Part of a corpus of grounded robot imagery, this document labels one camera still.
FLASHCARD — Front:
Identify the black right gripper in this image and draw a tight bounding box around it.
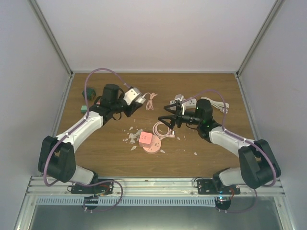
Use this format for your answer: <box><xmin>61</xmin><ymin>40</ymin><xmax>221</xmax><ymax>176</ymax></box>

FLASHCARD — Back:
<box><xmin>159</xmin><ymin>103</ymin><xmax>202</xmax><ymax>130</ymax></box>

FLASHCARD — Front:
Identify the small grey white plug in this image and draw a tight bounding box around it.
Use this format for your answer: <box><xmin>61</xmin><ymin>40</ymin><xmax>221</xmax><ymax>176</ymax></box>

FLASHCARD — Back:
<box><xmin>136</xmin><ymin>96</ymin><xmax>146</xmax><ymax>104</ymax></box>

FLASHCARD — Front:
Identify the white power strip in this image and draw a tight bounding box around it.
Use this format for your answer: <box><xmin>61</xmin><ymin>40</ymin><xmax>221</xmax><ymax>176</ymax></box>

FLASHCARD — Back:
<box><xmin>169</xmin><ymin>98</ymin><xmax>197</xmax><ymax>109</ymax></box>

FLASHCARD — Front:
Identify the pink round socket tower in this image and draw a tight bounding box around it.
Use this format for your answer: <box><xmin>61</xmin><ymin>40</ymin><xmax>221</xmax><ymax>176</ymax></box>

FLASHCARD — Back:
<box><xmin>143</xmin><ymin>135</ymin><xmax>161</xmax><ymax>154</ymax></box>

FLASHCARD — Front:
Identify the pink cube socket adapter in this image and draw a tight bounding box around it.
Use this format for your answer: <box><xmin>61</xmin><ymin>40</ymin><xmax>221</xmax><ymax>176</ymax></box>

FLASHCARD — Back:
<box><xmin>139</xmin><ymin>132</ymin><xmax>153</xmax><ymax>148</ymax></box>

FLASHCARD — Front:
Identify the dark green cube plug adapter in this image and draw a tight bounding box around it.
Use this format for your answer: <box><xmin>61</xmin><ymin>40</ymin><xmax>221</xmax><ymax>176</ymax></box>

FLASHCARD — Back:
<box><xmin>82</xmin><ymin>87</ymin><xmax>96</xmax><ymax>101</ymax></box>

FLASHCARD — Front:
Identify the light green plug adapter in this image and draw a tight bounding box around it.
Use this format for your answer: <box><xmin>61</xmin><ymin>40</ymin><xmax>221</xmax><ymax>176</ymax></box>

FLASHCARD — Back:
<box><xmin>81</xmin><ymin>105</ymin><xmax>87</xmax><ymax>114</ymax></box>

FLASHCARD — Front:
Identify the white power cord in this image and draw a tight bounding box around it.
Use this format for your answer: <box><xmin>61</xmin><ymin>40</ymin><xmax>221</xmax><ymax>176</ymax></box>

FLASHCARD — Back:
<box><xmin>200</xmin><ymin>96</ymin><xmax>230</xmax><ymax>115</ymax></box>

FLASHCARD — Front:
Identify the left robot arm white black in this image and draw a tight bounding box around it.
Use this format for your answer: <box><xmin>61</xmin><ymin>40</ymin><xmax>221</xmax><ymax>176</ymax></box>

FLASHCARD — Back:
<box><xmin>38</xmin><ymin>84</ymin><xmax>145</xmax><ymax>194</ymax></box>

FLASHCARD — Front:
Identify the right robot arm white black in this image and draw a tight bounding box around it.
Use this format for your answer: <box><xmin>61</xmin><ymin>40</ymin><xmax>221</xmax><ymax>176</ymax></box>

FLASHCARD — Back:
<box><xmin>158</xmin><ymin>99</ymin><xmax>281</xmax><ymax>194</ymax></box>

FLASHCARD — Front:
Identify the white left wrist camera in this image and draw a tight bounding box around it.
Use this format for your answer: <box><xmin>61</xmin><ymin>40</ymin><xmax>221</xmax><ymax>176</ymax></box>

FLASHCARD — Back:
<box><xmin>123</xmin><ymin>87</ymin><xmax>142</xmax><ymax>105</ymax></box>

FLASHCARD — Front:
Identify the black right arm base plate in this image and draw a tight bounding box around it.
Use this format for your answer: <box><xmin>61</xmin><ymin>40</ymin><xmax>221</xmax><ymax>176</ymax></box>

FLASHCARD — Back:
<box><xmin>192</xmin><ymin>177</ymin><xmax>241</xmax><ymax>195</ymax></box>

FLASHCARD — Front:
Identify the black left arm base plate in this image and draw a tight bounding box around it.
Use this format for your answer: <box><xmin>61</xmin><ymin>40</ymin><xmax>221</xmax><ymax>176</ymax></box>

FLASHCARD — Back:
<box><xmin>67</xmin><ymin>179</ymin><xmax>114</xmax><ymax>196</ymax></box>

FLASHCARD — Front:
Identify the slotted grey cable duct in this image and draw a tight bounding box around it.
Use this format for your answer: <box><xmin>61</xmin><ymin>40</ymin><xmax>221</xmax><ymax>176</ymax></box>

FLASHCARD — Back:
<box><xmin>36</xmin><ymin>196</ymin><xmax>215</xmax><ymax>207</ymax></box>

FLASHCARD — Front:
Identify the aluminium front rail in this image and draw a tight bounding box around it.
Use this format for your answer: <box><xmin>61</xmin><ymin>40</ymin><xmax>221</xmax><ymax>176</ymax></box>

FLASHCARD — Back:
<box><xmin>26</xmin><ymin>177</ymin><xmax>285</xmax><ymax>198</ymax></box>

